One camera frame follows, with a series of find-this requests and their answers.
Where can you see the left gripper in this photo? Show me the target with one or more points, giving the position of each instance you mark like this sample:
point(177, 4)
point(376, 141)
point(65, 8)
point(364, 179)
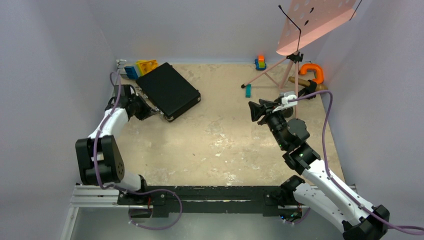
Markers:
point(146, 111)

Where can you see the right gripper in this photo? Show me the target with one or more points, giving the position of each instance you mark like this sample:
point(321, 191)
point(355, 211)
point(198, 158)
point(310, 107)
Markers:
point(265, 107)

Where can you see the black poker chip case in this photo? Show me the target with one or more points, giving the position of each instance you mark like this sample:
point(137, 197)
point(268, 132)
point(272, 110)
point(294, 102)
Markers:
point(169, 91)

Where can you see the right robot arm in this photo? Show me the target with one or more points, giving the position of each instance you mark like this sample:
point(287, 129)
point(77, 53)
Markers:
point(314, 185)

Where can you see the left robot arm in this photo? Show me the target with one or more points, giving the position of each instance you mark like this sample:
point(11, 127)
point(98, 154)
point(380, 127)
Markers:
point(100, 162)

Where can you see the teal block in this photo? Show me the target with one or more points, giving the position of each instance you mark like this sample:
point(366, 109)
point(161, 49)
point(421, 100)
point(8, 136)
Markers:
point(248, 91)

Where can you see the blue yellow lego bricks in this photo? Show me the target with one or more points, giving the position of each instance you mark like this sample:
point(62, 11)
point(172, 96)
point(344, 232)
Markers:
point(140, 68)

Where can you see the wooden rolling pin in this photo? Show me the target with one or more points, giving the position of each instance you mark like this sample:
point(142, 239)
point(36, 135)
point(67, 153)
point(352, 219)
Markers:
point(311, 85)

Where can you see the pink music stand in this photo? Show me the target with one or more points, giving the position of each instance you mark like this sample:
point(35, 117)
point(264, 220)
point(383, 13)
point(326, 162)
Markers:
point(306, 21)

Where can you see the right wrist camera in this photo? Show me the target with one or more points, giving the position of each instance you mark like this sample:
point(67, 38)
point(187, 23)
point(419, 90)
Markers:
point(285, 101)

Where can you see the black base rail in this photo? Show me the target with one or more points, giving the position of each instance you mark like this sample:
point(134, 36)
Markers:
point(266, 200)

